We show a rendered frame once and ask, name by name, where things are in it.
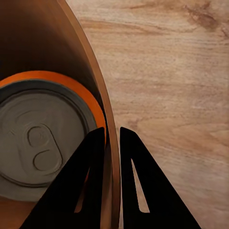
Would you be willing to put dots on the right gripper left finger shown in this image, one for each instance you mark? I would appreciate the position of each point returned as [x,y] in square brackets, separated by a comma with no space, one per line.
[55,210]

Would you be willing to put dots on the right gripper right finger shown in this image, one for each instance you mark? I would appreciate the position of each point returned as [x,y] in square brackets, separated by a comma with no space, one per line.
[167,209]

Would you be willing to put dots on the trash can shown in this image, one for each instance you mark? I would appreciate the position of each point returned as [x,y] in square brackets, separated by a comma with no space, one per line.
[44,35]

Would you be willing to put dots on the can of soda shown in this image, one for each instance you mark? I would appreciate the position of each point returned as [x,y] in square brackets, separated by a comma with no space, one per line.
[44,117]

